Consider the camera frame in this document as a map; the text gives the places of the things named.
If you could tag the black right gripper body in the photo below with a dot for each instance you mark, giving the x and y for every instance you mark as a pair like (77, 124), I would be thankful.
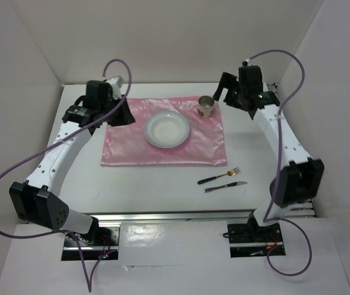
(241, 91)

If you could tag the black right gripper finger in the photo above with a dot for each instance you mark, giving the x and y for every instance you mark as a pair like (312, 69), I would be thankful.
(227, 81)
(231, 99)

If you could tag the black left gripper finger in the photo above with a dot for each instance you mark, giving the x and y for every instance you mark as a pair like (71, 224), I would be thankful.
(125, 110)
(119, 121)

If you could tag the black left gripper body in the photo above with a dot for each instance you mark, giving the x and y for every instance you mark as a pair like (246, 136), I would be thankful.
(105, 106)

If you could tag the metal cup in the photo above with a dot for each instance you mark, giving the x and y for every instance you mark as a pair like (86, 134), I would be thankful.
(205, 106)

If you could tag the pink satin rose cloth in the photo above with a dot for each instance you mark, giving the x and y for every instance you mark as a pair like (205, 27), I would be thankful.
(126, 146)

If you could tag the white scalloped plate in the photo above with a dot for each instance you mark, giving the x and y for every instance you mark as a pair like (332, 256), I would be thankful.
(166, 129)

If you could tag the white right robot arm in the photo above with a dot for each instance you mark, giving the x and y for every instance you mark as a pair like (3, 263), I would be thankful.
(259, 219)

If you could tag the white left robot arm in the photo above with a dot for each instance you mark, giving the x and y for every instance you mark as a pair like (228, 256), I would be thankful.
(37, 199)

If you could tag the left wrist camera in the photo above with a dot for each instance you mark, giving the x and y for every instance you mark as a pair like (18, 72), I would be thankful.
(116, 83)

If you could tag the gold fork black handle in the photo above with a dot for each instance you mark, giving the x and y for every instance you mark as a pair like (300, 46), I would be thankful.
(231, 172)

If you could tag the silver knife black handle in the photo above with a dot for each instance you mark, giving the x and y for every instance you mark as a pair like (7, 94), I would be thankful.
(234, 184)

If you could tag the aluminium front rail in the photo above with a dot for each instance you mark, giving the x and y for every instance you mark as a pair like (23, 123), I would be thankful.
(162, 216)

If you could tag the aluminium rail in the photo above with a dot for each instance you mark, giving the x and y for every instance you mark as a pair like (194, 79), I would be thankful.
(162, 216)
(305, 206)

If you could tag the aluminium right side rail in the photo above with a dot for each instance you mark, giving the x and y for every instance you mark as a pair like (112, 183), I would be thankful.
(305, 206)

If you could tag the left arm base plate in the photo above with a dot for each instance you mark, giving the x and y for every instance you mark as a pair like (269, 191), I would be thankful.
(104, 246)

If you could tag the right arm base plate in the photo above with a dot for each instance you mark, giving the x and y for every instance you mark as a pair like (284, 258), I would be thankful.
(244, 243)

